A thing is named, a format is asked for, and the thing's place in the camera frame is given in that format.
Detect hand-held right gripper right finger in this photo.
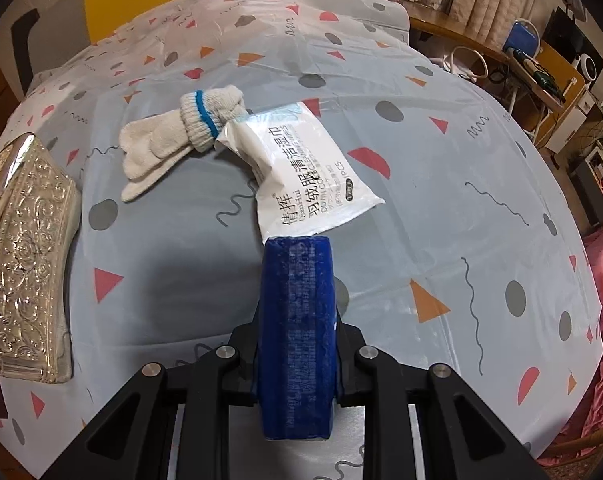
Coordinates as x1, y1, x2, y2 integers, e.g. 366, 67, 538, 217
335, 310, 547, 480

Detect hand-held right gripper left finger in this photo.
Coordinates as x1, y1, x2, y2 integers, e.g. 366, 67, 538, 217
42, 319, 258, 480

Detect blue tissue pack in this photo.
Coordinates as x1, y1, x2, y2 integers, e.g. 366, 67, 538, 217
256, 234, 340, 442

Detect patterned bed sheet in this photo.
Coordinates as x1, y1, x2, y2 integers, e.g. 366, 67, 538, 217
0, 0, 602, 480

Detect white wet wipes packet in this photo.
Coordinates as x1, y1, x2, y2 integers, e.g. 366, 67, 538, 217
214, 101, 386, 241

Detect gold embossed box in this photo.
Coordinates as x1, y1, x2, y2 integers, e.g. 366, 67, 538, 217
0, 132, 82, 385

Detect white knit gloves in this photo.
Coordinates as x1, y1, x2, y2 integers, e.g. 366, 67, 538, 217
120, 85, 246, 203

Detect pink blanket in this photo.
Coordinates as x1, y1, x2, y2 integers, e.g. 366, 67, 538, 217
536, 225, 603, 471

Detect white cabinet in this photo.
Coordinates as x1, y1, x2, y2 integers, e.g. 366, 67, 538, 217
546, 104, 603, 155

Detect wooden desk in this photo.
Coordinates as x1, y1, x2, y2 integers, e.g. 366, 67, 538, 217
409, 14, 598, 111

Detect white round device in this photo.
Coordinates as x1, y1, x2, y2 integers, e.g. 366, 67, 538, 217
575, 54, 601, 84

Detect black chair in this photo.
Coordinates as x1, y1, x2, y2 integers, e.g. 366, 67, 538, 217
10, 9, 40, 92

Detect black monitor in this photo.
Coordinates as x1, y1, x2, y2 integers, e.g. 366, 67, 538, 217
541, 6, 603, 72

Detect white cable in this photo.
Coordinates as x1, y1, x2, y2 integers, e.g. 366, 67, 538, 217
450, 46, 488, 82

